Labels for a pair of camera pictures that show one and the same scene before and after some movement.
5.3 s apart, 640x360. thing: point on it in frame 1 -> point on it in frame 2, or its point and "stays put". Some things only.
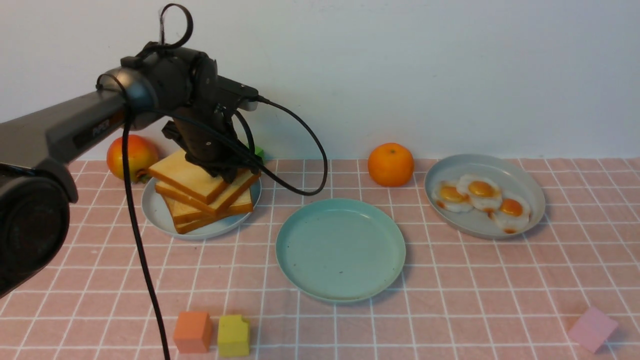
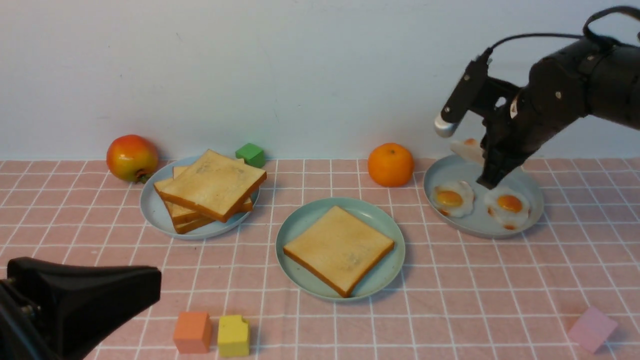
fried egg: x=484 y=193 -> x=470 y=148
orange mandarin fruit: x=391 y=165 stays put
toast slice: x=179 y=171 -> x=340 y=248
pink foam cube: x=593 y=329 stays put
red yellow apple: x=142 y=155 stays put
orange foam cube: x=192 y=334 stays put
